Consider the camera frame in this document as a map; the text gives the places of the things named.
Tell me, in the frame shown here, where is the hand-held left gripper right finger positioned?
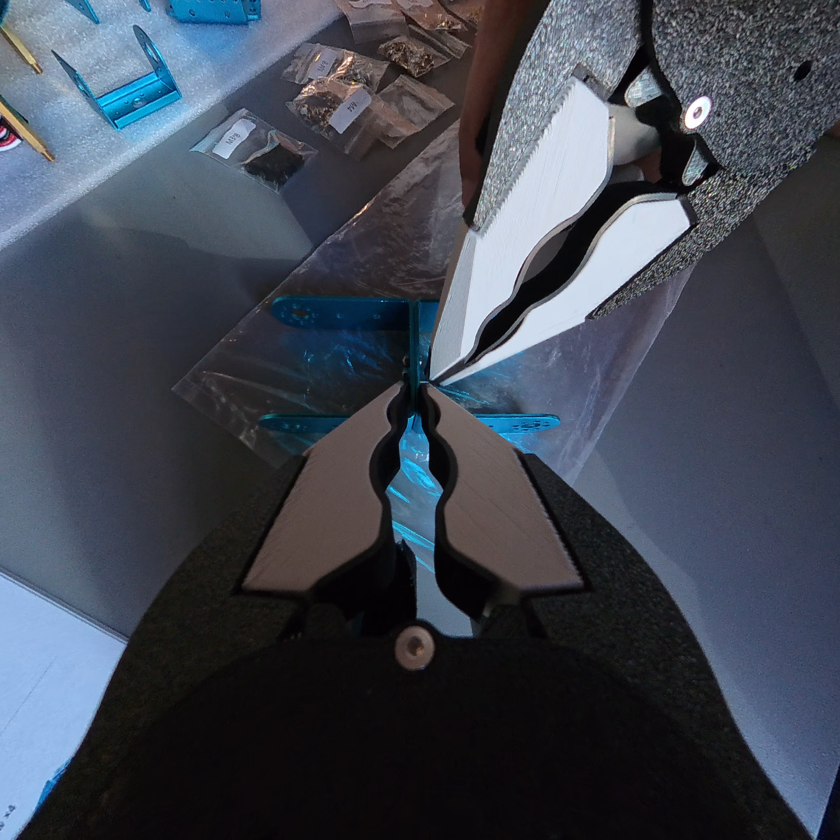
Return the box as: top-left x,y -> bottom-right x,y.
421,382 -> 586,618

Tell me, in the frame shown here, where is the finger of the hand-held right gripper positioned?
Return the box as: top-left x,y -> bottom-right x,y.
428,77 -> 618,383
436,193 -> 698,387

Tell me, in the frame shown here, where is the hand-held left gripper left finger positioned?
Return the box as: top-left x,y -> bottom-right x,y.
241,382 -> 413,597

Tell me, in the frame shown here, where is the blue H-shaped metal bracket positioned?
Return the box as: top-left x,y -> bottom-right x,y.
259,297 -> 562,437

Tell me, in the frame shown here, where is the person's right forearm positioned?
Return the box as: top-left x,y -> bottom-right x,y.
458,0 -> 555,224

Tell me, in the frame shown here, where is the clear plastic bag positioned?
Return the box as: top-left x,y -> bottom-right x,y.
172,118 -> 690,500

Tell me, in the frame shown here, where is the group of small zip bags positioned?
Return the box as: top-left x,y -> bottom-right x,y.
190,0 -> 487,191

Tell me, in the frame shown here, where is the white instruction booklet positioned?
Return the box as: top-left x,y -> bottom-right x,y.
0,571 -> 129,840

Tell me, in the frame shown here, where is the white foam sheet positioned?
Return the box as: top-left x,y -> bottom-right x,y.
0,0 -> 355,253

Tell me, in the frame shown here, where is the blue round base with servo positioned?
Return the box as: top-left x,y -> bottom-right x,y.
0,0 -> 56,163

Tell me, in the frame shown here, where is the blue perforated U bracket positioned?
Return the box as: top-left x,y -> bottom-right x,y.
167,0 -> 262,25

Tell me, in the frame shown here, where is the blue long U bracket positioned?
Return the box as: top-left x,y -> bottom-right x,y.
52,25 -> 183,131

